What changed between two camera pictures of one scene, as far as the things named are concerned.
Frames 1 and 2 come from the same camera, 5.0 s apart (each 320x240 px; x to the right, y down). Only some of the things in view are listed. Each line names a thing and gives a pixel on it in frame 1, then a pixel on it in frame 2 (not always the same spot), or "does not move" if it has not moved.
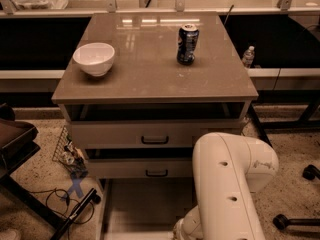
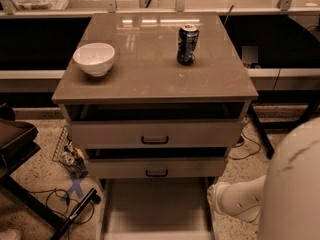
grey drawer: x=143 y=208 does not move
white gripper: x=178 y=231 -> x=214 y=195
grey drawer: x=147 y=134 does not move
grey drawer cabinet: x=141 y=88 does not move
